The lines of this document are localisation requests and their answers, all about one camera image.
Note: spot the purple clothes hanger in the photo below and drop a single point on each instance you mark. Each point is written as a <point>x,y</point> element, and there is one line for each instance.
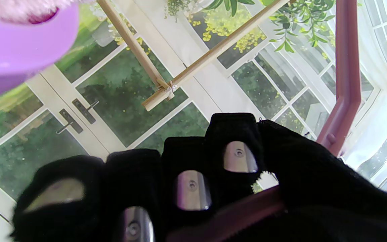
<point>346,67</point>

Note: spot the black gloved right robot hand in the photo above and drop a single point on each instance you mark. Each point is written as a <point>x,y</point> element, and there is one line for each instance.
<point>139,181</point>

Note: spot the leafy potted tree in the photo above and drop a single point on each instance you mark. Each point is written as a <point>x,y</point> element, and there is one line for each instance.
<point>301,16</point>

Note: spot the purple plastic clothes peg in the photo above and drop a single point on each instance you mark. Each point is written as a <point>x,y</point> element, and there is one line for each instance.
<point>18,47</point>

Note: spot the broad leaf green plant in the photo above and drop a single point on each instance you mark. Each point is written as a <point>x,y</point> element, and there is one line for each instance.
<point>230,4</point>

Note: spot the wooden hanging rack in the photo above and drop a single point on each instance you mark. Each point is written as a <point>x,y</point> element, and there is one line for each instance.
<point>207,58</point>

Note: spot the pink square towel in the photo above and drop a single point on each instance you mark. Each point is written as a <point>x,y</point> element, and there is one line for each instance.
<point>18,8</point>

